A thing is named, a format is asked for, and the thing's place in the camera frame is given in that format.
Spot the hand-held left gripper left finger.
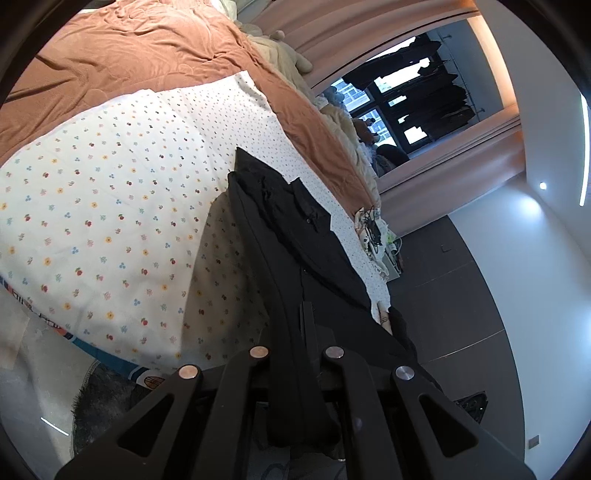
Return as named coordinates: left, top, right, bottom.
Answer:
left=54, top=345, right=278, bottom=480

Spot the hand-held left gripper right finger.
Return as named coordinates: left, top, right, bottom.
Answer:
left=300, top=301, right=539, bottom=480

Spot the black button shirt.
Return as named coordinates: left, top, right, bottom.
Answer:
left=227, top=147, right=444, bottom=460

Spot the row of hanging dark clothes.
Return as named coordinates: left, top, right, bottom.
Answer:
left=344, top=36, right=476, bottom=139

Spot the beige folded cloth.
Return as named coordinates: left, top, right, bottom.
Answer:
left=378, top=300, right=395, bottom=335

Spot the black folded garment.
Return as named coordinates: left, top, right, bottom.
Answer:
left=389, top=306, right=419, bottom=358

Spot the white patterned cloth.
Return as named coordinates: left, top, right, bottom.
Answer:
left=353, top=208, right=393, bottom=280

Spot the white nightstand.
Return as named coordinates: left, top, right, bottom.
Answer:
left=385, top=237, right=404, bottom=278

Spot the grey shaggy rug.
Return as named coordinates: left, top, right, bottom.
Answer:
left=71, top=360, right=158, bottom=455

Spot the beige duvet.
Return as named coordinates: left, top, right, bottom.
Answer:
left=222, top=0, right=384, bottom=208

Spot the dark round cushion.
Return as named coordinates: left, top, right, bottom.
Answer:
left=376, top=144, right=411, bottom=174

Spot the white floral bed sheet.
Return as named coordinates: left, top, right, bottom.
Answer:
left=0, top=69, right=386, bottom=374

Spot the brown plush toy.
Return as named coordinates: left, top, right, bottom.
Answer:
left=353, top=117, right=382, bottom=144

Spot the pink curtain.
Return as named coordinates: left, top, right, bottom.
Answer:
left=375, top=104, right=529, bottom=222
left=240, top=0, right=478, bottom=90

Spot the blue plush toy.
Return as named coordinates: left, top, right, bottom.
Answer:
left=321, top=85, right=347, bottom=112

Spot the beige plush toy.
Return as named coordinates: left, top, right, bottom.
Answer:
left=268, top=28, right=317, bottom=77

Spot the ceiling strip light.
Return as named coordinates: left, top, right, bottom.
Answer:
left=578, top=90, right=591, bottom=207

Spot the orange-brown blanket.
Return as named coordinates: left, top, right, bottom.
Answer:
left=0, top=0, right=377, bottom=199

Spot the black charger with cables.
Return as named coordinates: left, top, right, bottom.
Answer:
left=362, top=207, right=385, bottom=245

